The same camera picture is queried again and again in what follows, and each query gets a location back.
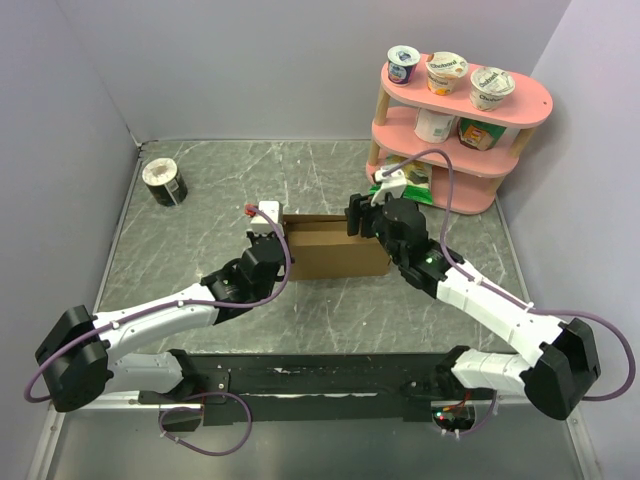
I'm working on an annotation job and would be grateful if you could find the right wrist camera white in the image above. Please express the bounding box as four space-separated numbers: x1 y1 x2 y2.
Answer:
371 166 407 206

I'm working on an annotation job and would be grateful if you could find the green chips bag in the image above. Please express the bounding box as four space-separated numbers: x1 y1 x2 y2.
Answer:
368 153 435 206

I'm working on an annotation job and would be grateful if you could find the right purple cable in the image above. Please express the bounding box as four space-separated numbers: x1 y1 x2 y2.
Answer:
382 148 636 402

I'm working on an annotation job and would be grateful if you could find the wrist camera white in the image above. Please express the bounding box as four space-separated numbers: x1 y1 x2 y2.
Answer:
245 200 283 236
371 166 407 206

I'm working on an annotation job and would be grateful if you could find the white cup middle shelf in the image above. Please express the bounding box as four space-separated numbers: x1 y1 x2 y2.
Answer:
414 108 456 144

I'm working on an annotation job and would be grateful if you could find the green orange package middle shelf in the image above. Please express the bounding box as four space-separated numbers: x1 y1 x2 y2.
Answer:
457 117 506 151

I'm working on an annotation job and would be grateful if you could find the white Chobani yogurt cup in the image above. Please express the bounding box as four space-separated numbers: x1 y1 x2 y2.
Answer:
470 67 516 111

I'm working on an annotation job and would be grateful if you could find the brown cardboard box sheet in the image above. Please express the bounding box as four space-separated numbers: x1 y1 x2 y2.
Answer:
283 214 391 281

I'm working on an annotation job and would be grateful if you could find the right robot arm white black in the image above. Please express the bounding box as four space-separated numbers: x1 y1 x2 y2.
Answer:
345 194 600 420

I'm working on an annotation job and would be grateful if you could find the pink three-tier shelf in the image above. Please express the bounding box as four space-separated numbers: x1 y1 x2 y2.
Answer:
366 55 553 215

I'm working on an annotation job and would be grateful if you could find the blue white yogurt cup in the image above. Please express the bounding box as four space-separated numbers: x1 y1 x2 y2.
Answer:
387 45 421 85

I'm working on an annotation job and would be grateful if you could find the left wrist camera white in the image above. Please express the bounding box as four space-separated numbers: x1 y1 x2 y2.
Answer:
245 200 283 236

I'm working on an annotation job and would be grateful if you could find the orange Chobani yogurt cup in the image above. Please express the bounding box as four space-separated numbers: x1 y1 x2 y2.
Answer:
426 51 469 96

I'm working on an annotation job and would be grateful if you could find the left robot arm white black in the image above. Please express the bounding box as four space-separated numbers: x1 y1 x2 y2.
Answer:
35 231 292 413

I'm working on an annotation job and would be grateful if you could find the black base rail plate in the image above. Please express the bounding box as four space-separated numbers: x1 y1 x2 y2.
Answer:
138 351 492 426

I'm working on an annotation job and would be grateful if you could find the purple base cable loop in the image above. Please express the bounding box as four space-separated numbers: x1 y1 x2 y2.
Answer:
157 389 254 456

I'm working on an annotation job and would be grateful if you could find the black white can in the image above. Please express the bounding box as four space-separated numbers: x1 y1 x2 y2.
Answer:
142 157 188 207

